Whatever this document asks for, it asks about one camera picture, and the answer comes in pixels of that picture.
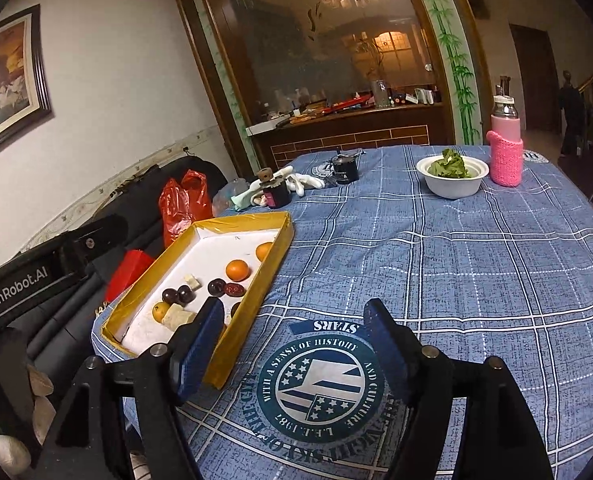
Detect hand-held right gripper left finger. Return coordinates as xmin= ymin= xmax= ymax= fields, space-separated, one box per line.
xmin=31 ymin=296 xmax=226 ymax=480

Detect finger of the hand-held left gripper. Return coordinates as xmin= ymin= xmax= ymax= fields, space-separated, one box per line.
xmin=59 ymin=214 xmax=128 ymax=283

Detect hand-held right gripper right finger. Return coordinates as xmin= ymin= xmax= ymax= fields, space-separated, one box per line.
xmin=364 ymin=297 xmax=570 ymax=480

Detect yellow-edged white tray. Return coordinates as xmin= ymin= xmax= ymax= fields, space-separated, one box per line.
xmin=100 ymin=211 xmax=294 ymax=390

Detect person's left hand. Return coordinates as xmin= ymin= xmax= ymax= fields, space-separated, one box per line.
xmin=0 ymin=364 xmax=56 ymax=470

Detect large white fruit chunk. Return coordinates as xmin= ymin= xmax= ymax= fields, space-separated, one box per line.
xmin=161 ymin=304 xmax=198 ymax=330

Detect red box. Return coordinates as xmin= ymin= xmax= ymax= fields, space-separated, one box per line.
xmin=105 ymin=249 xmax=156 ymax=302

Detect black leather sofa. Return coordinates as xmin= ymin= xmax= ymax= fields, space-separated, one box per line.
xmin=0 ymin=156 xmax=230 ymax=376

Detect red plastic bag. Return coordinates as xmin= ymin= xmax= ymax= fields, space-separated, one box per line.
xmin=158 ymin=170 xmax=214 ymax=251

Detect clear plastic bag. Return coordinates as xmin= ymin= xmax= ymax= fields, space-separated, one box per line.
xmin=211 ymin=177 xmax=250 ymax=216

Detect teal cloth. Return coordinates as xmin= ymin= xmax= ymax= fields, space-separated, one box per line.
xmin=230 ymin=187 xmax=262 ymax=211

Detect white bowl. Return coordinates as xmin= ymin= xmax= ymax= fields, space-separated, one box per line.
xmin=417 ymin=155 xmax=490 ymax=199

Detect dark jar with wooden knob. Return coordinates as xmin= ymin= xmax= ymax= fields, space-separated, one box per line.
xmin=256 ymin=167 xmax=292 ymax=209

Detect green leafy vegetables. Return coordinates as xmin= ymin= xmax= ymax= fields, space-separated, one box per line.
xmin=429 ymin=148 xmax=472 ymax=179

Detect brown tiled counter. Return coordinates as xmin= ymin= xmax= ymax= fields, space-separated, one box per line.
xmin=245 ymin=101 xmax=450 ymax=171

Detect pink sleeved bottle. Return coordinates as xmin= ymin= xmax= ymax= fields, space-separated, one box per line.
xmin=485 ymin=76 xmax=525 ymax=187

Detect wooden framed glass partition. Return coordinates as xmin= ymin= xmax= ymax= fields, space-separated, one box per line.
xmin=165 ymin=0 xmax=492 ymax=147

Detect dark standing figure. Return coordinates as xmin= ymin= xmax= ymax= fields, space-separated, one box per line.
xmin=557 ymin=70 xmax=587 ymax=158

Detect brown wooden door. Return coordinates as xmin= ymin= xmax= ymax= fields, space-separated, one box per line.
xmin=509 ymin=24 xmax=562 ymax=133

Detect framed wall painting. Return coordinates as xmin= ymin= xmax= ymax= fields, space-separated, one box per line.
xmin=0 ymin=4 xmax=54 ymax=168

